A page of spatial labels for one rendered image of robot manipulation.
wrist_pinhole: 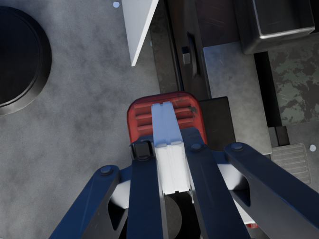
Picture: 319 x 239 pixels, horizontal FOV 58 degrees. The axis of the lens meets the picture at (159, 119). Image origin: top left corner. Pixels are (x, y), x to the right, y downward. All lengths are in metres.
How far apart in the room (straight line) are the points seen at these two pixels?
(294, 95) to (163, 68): 0.66
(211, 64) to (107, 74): 0.70
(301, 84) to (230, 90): 0.08
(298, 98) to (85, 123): 0.78
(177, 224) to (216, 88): 0.73
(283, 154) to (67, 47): 0.78
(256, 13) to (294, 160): 0.63
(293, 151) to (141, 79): 0.53
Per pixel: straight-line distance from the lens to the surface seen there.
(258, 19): 0.32
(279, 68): 0.37
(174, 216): 1.02
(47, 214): 1.09
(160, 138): 0.15
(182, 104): 0.23
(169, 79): 0.97
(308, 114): 0.38
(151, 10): 0.63
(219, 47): 0.36
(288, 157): 0.89
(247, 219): 0.38
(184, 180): 0.16
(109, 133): 1.00
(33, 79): 1.07
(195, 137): 0.17
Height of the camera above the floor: 0.98
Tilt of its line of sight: 86 degrees down
